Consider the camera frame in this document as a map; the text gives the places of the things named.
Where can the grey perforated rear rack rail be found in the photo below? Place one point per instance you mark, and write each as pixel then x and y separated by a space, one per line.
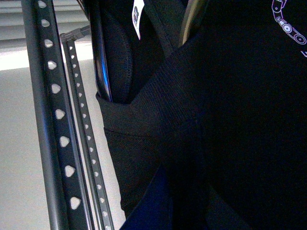
pixel 93 167

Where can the black t-shirt with logo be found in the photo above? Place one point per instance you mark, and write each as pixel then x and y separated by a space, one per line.
pixel 206 122

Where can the grey perforated front rack rail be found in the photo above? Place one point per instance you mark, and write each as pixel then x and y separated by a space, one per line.
pixel 67 202

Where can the grey roller window blind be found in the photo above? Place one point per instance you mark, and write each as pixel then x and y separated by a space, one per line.
pixel 69 16

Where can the grey perforated rack rail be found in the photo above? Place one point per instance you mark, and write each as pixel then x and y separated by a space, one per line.
pixel 67 202
pixel 93 167

